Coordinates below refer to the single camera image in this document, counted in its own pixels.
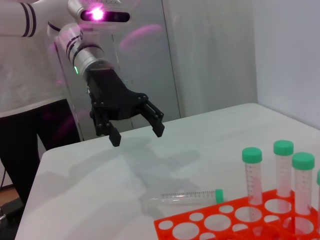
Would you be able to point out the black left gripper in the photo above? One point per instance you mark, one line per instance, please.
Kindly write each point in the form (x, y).
(110, 92)

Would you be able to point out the black equipment box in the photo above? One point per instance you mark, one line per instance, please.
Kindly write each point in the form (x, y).
(10, 207)

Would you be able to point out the grey metal cabinet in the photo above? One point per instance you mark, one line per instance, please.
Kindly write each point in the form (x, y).
(145, 62)

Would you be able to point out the person in white shirt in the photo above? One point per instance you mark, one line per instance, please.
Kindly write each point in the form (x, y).
(22, 80)

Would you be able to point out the green capped clear test tube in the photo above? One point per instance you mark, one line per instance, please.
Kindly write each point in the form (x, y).
(187, 197)
(283, 148)
(252, 155)
(303, 162)

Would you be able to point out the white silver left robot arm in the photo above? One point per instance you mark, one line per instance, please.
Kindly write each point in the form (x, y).
(85, 55)

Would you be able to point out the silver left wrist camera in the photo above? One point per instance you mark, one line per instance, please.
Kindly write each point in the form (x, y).
(112, 17)

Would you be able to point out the orange plastic test tube rack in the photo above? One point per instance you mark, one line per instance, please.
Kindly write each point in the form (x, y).
(267, 197)

